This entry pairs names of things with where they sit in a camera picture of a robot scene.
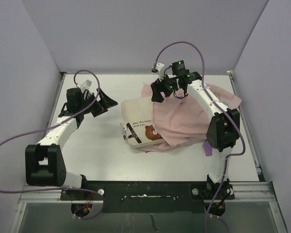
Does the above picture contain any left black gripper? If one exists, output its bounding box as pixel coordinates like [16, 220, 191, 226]
[79, 88, 117, 117]

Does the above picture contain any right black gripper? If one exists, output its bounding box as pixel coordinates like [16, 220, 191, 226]
[151, 71, 179, 102]

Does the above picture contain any pink pillowcase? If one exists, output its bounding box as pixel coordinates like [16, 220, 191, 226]
[140, 82, 242, 157]

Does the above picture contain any cream pillow with bear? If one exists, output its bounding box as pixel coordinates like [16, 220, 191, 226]
[120, 96, 165, 149]

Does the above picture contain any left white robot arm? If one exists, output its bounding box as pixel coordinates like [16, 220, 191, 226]
[25, 87, 118, 200]

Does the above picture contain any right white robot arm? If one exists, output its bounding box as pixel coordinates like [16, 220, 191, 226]
[151, 61, 243, 199]

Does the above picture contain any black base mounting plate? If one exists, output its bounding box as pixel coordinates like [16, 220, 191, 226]
[60, 181, 235, 216]

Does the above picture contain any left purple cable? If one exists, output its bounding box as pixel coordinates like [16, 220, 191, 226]
[0, 70, 106, 220]

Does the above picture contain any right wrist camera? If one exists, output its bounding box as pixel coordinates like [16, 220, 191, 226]
[151, 63, 165, 81]

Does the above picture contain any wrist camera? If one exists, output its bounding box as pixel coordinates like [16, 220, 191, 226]
[77, 80, 92, 93]
[151, 63, 165, 81]

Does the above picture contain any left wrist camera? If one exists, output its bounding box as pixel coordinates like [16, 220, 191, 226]
[77, 80, 92, 93]

